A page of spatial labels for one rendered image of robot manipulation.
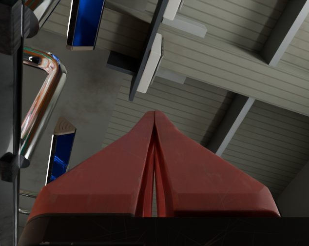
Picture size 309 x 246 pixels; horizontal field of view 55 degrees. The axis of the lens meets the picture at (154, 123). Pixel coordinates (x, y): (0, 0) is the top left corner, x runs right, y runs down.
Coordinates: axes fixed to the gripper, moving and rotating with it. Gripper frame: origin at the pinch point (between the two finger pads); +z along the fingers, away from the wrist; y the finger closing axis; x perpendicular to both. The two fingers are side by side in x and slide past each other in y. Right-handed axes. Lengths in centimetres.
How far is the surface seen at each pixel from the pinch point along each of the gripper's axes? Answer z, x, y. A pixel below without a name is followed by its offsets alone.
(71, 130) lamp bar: 75, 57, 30
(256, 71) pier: 206, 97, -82
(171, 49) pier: 206, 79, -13
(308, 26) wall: 234, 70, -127
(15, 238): 13.7, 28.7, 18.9
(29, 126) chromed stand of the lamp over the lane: 14.3, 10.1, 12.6
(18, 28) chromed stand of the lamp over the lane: 7.8, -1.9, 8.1
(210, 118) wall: 230, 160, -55
